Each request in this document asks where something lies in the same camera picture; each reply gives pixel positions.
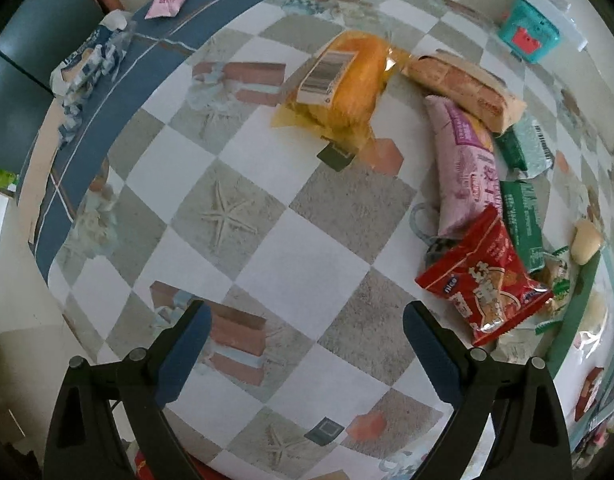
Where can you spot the white power strip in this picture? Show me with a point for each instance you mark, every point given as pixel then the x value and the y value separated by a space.
pixel 562 10

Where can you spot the pink snack packet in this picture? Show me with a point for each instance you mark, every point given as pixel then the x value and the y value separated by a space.
pixel 467 170

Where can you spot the green tray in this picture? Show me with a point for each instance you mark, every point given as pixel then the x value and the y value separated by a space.
pixel 572 320

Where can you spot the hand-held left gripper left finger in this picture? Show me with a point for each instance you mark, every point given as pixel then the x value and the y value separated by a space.
pixel 184 355

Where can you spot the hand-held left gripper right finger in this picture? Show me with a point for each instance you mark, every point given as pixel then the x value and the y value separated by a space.
pixel 434 355

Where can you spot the green-white label snack packet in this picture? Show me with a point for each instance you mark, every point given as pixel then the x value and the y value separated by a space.
pixel 559 280

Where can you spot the light green barcode packet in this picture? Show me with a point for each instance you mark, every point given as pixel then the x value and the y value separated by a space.
pixel 527 145

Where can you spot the orange bread packet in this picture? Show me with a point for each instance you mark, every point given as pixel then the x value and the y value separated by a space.
pixel 352 85

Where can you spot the blue-white crumpled wrapper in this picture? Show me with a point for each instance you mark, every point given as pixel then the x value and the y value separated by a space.
pixel 89 65

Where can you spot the red cloth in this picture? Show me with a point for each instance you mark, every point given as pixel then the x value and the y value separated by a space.
pixel 143 467

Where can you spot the tan biscuit packet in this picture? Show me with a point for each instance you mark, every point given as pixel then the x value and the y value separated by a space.
pixel 467 85

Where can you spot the small pink packet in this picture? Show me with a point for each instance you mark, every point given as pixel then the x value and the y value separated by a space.
pixel 169 0

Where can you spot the teal container with red label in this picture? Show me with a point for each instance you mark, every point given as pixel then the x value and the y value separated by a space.
pixel 532 25

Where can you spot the dark green packet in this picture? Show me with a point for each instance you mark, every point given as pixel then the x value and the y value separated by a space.
pixel 522 220

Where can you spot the dark teal cabinet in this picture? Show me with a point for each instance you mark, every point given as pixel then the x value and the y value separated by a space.
pixel 32 60

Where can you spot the small cream bun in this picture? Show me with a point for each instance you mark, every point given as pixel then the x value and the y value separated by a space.
pixel 587 242

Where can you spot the red snack packet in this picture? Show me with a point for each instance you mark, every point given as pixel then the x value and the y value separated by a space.
pixel 487 285

